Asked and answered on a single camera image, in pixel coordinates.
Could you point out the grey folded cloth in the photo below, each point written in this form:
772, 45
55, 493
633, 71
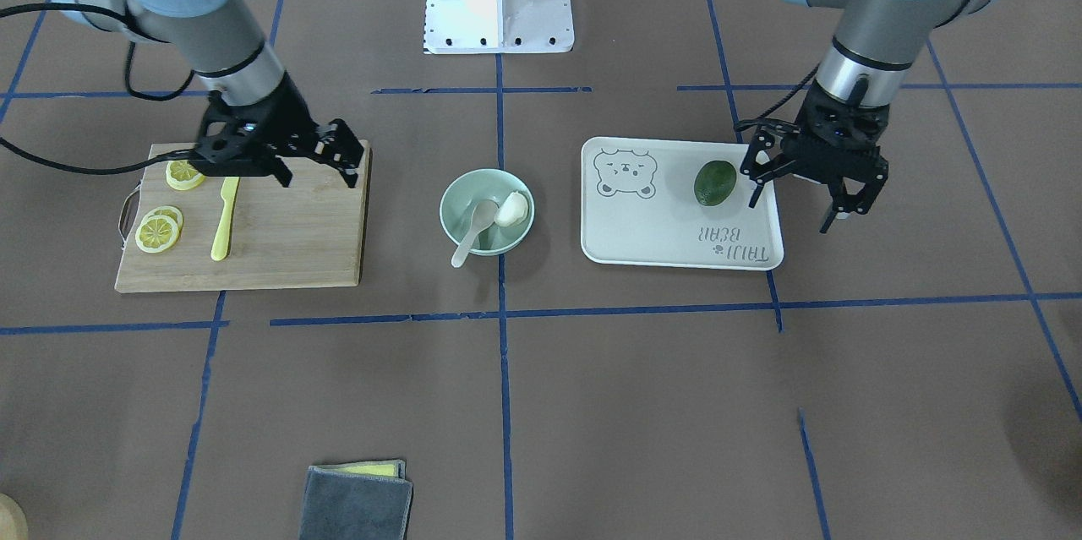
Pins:
356, 500

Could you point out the white ceramic spoon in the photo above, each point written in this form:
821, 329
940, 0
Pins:
482, 217

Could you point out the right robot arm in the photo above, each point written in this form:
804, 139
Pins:
220, 39

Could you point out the yellow plastic knife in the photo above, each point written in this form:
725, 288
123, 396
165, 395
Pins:
221, 244

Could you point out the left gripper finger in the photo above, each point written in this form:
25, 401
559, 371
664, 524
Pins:
844, 201
756, 165

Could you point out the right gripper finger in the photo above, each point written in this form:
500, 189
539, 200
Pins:
339, 148
273, 166

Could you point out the green avocado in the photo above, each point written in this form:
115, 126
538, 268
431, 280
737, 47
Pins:
714, 182

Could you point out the bamboo cutting board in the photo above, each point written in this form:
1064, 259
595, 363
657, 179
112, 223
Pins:
309, 234

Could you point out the white steamed bun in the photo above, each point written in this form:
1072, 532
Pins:
513, 210

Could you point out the lemon slice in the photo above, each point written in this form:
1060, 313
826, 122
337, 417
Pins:
156, 233
173, 212
180, 175

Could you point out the green ceramic bowl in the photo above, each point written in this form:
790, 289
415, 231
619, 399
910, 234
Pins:
461, 196

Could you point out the middle lemon slice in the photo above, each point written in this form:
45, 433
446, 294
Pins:
173, 212

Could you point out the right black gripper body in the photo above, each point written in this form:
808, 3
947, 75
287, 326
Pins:
288, 119

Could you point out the lower lemon slice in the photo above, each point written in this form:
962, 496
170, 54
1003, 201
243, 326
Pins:
156, 233

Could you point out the white bear tray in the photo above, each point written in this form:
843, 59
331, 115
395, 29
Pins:
638, 208

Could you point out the upper lemon slice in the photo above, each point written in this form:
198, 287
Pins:
180, 175

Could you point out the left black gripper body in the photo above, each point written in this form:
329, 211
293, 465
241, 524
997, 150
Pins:
860, 188

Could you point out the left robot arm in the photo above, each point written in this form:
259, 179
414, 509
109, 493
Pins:
873, 48

